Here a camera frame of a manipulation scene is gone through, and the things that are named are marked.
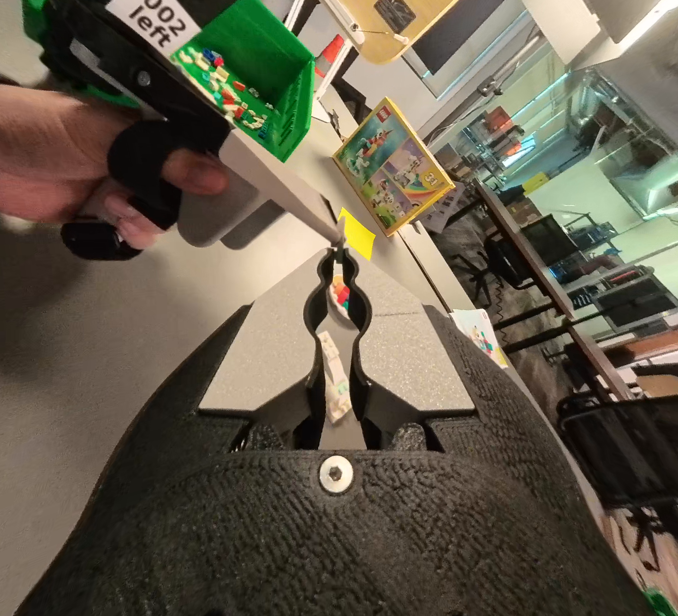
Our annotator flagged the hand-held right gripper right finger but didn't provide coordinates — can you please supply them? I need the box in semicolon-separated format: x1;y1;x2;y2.
343;255;475;448

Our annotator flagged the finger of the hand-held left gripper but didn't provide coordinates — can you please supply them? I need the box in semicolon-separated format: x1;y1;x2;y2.
220;129;346;247

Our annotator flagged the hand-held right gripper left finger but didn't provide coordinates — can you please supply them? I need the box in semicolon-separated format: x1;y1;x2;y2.
198;250;335;448

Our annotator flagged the pile of toy bricks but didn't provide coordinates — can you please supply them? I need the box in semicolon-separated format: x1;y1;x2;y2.
171;47;280;141

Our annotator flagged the white brick assembly teal brick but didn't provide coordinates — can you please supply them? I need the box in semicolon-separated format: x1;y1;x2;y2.
317;331;355;423

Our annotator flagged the green plastic bin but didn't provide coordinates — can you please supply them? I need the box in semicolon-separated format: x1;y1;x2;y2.
22;0;317;164

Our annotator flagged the colourful toy set box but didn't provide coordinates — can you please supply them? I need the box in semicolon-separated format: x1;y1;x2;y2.
333;96;457;238

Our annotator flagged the person's left hand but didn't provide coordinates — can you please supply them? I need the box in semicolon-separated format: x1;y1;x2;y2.
0;84;230;251

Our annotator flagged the instruction booklet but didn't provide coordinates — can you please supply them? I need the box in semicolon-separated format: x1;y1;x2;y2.
449;308;510;369

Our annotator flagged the round rainbow brick plate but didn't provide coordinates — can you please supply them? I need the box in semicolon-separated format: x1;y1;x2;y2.
328;274;355;319

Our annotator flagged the yellow sticky note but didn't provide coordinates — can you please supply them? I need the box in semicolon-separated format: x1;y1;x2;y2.
336;207;378;261

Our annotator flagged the orange traffic cone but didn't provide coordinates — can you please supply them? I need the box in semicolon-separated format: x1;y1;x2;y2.
315;34;346;79

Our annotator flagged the dark wooden desk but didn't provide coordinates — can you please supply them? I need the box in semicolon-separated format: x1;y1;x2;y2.
473;178;637;403

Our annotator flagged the black monitor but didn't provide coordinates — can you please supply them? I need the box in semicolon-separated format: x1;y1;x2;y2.
521;213;582;266

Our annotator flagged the black mesh office chair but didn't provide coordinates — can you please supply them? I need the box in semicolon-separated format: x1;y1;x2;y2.
555;361;678;512

